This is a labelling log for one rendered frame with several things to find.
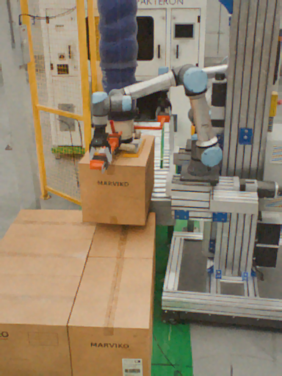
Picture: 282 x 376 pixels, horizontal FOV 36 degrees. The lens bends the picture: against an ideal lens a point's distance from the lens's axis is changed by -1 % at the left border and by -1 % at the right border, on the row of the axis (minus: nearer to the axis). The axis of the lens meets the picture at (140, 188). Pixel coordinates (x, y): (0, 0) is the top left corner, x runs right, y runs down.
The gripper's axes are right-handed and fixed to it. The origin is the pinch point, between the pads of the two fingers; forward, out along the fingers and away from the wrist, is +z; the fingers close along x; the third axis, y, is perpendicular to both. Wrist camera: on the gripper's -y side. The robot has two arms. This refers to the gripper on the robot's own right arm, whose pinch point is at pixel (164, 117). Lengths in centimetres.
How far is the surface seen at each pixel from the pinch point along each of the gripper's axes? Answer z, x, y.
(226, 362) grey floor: 119, 46, 102
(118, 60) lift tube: -45, -23, 40
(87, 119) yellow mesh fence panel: 20, -71, -60
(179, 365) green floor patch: 118, 18, 108
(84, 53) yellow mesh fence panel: -34, -70, -61
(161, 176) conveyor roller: 66, -6, -46
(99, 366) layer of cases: 89, -21, 139
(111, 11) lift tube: -72, -26, 40
